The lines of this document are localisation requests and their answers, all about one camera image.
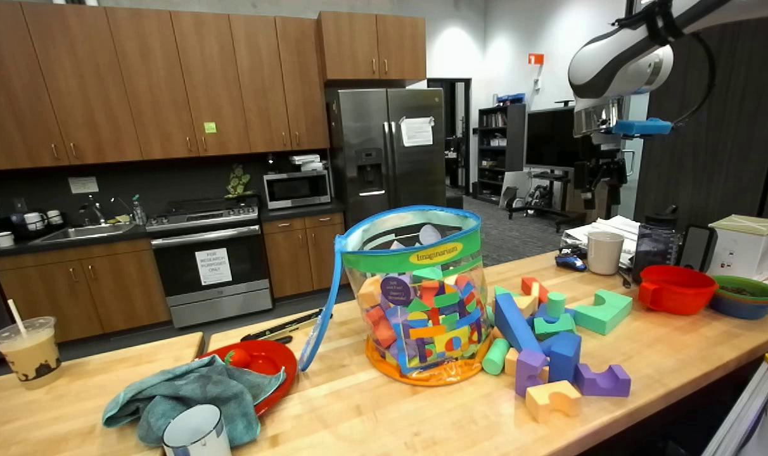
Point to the red rectangular foam block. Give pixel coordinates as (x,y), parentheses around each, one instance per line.
(536,289)

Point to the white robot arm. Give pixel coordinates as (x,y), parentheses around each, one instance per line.
(635,55)

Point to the long blue foam block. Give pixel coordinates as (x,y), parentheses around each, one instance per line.
(512,326)

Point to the small purple foam block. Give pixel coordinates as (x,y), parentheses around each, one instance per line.
(527,370)

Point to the blue house-shaped foam block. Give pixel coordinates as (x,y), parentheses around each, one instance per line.
(564,356)

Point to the green arch foam block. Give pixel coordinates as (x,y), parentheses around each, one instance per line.
(603,313)

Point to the tan arch foam block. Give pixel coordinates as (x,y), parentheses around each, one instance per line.
(549,399)

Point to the purple notched foam block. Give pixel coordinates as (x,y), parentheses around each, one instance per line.
(612,381)

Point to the clear bag of foam blocks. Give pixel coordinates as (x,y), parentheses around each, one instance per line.
(419,283)

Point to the stainless steel refrigerator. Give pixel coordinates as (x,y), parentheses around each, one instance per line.
(386,147)

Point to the microwave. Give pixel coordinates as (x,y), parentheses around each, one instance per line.
(296,189)

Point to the green foam cylinder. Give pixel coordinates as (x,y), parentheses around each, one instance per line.
(494,356)

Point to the black oven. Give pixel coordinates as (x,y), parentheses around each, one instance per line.
(210,266)

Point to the red plate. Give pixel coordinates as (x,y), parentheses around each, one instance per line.
(265,369)

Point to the white paper cup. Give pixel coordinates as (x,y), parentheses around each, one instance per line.
(603,252)

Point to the teal cloth towel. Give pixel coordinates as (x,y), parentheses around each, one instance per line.
(155,402)

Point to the white enamel mug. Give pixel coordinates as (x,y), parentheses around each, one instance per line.
(196,431)

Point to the red plastic bowl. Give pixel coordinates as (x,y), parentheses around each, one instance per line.
(674,289)

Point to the lower wooden cabinets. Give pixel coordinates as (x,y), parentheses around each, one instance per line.
(109,283)

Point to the wooden cabinets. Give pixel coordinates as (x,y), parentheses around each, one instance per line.
(116,85)
(109,283)

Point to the upper wooden cabinets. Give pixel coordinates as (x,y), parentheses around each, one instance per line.
(116,85)

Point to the white box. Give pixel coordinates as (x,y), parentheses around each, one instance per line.
(740,246)

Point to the green and blue bowls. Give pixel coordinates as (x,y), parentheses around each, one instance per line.
(740,298)

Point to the iced coffee cup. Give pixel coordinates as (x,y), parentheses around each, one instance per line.
(29,347)

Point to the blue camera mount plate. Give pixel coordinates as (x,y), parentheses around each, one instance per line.
(642,128)

